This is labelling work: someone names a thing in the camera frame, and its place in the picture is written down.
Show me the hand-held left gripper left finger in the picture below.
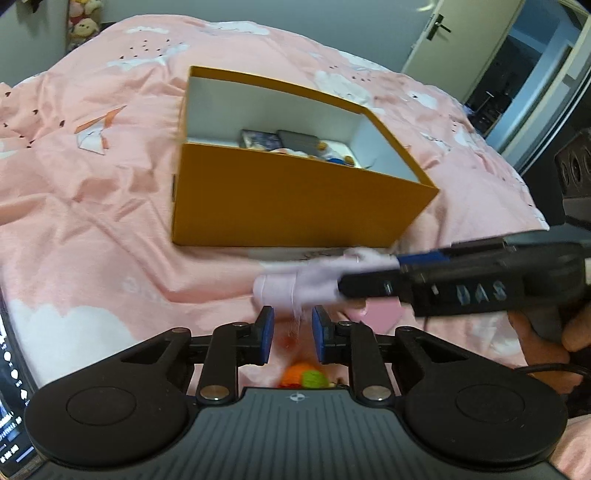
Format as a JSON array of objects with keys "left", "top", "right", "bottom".
[{"left": 119, "top": 305, "right": 276, "bottom": 406}]

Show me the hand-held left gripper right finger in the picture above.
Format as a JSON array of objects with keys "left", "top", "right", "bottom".
[{"left": 311, "top": 305, "right": 472, "bottom": 406}]

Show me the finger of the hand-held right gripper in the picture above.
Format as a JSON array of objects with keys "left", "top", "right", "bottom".
[
  {"left": 338, "top": 268, "right": 419, "bottom": 300},
  {"left": 396, "top": 237, "right": 513, "bottom": 271}
]

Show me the lavender cloth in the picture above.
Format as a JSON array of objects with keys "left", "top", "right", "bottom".
[{"left": 253, "top": 247, "right": 400, "bottom": 320}]

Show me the orange cardboard box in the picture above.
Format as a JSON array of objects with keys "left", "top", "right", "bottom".
[{"left": 171, "top": 65, "right": 441, "bottom": 250}]

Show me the person's right hand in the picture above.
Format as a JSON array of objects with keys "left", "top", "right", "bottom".
[{"left": 507, "top": 307, "right": 591, "bottom": 395}]

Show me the pink card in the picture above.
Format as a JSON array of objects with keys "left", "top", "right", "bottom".
[{"left": 348, "top": 298, "right": 404, "bottom": 334}]

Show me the orange green yarn toy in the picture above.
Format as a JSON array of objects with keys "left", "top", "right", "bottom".
[{"left": 278, "top": 362, "right": 334, "bottom": 389}]

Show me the grey case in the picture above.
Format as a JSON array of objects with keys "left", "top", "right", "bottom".
[{"left": 277, "top": 130, "right": 321, "bottom": 156}]

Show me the dark patterned card box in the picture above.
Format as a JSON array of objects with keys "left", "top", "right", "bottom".
[{"left": 239, "top": 129, "right": 283, "bottom": 151}]

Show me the pink cloud print blanket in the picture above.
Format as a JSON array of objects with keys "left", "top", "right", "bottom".
[{"left": 0, "top": 14, "right": 591, "bottom": 480}]

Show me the cream door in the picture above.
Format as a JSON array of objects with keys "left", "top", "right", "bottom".
[{"left": 401, "top": 0, "right": 526, "bottom": 80}]

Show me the black smartphone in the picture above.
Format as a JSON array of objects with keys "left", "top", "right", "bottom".
[{"left": 0, "top": 286, "right": 38, "bottom": 477}]

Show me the hanging net of plush toys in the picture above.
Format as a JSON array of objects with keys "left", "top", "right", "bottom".
[{"left": 66, "top": 0, "right": 103, "bottom": 52}]

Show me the black cable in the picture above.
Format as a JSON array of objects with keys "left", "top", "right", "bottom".
[{"left": 514, "top": 363, "right": 584, "bottom": 394}]

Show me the grey sliding door frame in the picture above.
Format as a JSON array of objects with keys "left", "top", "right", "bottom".
[{"left": 499, "top": 0, "right": 591, "bottom": 174}]

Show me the black door handle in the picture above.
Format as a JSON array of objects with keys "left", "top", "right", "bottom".
[{"left": 426, "top": 13, "right": 453, "bottom": 43}]

